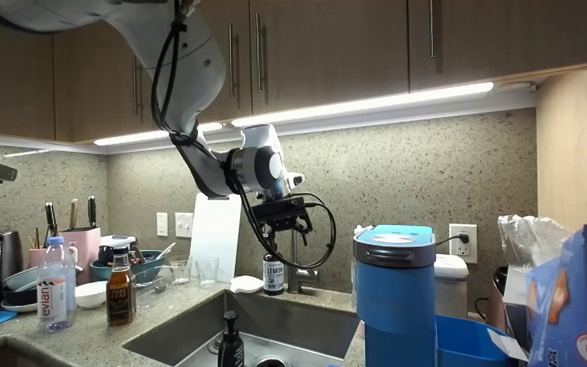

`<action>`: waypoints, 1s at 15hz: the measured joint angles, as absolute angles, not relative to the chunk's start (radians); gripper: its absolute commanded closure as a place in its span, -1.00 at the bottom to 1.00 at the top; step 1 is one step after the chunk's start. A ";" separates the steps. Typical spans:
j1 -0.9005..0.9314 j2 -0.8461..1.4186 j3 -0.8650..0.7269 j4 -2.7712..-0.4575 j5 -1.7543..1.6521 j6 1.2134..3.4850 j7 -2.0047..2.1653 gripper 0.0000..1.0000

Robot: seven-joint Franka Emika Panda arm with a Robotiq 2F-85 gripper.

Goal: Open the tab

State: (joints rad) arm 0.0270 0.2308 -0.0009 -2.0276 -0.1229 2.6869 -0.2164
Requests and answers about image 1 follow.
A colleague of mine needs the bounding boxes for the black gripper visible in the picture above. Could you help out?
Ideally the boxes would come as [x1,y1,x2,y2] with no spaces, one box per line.
[250,194,317,236]

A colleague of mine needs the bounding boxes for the amber hand soap pump bottle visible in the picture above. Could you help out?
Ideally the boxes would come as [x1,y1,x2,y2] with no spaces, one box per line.
[261,250,287,296]

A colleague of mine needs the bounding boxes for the white plastic cutting board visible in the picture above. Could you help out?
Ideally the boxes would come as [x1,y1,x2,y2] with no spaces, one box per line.
[188,192,244,283]

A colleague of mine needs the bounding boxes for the white soap dish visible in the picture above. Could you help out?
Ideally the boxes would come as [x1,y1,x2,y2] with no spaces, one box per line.
[228,273,266,296]

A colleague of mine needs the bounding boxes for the clear glass tumbler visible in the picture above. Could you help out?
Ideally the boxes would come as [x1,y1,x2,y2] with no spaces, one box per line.
[193,255,221,287]
[169,256,193,286]

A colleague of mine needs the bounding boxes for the steel sink basin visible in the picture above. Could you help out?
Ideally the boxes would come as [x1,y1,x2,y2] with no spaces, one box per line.
[121,289,365,367]

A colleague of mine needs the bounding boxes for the long under-cabinet light bar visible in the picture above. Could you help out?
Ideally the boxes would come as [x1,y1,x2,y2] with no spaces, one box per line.
[231,80,498,131]

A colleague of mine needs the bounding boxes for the blue coffee machine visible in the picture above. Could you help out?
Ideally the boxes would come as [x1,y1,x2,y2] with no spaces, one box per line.
[351,222,439,367]

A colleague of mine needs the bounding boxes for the black sink faucet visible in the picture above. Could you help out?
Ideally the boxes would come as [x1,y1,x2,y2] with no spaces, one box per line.
[216,308,246,367]

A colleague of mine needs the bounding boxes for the dark blue bowl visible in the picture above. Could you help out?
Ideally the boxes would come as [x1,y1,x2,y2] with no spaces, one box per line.
[88,247,167,286]

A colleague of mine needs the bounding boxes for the short under-cabinet light bar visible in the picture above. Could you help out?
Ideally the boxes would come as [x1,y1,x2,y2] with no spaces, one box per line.
[91,121,224,149]

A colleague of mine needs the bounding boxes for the brown sauce bottle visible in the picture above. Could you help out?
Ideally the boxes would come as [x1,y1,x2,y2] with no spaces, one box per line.
[104,244,138,328]

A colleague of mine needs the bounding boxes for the clear canister with white lid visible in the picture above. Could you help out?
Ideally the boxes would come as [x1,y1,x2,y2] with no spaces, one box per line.
[433,253,472,319]

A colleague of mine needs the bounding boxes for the pink knife block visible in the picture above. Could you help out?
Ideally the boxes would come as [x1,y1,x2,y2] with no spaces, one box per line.
[43,194,104,283]

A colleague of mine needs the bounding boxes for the small white bowl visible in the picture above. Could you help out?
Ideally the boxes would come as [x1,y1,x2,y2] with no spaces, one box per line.
[74,280,110,311]

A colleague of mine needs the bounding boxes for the blue plastic bin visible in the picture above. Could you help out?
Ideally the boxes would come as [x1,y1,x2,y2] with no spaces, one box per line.
[434,311,522,367]

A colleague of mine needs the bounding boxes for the clear plastic water bottle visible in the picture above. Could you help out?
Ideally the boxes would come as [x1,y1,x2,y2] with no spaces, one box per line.
[37,234,71,335]

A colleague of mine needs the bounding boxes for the clear plastic bag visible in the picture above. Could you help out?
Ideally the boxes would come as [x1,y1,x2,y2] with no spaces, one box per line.
[495,214,574,269]

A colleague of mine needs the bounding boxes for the blue cardboard box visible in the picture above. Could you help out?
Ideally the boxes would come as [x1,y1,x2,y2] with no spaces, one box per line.
[523,222,587,367]

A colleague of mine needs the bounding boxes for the white toggle light switch plate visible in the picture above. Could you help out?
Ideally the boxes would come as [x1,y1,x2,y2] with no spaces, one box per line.
[173,209,195,240]

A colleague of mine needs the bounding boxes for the small white switch plate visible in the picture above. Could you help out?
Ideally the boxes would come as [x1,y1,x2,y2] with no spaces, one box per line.
[156,209,172,238]

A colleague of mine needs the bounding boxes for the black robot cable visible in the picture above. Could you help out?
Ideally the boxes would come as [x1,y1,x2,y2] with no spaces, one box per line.
[149,0,340,270]

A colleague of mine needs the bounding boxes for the wooden wall cabinets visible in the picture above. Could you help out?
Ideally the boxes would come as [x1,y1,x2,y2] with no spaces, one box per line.
[0,0,587,149]

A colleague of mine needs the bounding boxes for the white wall outlet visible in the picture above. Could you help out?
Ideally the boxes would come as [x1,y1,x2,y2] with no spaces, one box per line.
[447,222,480,264]

